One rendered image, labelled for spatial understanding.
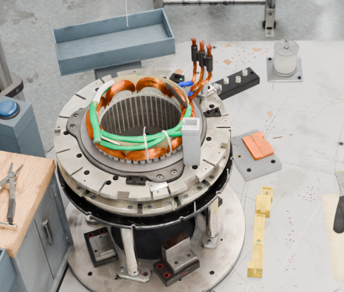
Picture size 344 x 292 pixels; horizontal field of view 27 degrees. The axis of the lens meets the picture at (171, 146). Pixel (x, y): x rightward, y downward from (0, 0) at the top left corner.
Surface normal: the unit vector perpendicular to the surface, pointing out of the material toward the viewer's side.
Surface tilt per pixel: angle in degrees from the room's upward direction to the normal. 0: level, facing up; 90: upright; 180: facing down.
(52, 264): 90
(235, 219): 0
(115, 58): 90
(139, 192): 0
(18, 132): 90
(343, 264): 0
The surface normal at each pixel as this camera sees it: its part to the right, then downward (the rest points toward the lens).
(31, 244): 0.97, 0.15
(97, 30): 0.23, 0.72
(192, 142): -0.08, 0.74
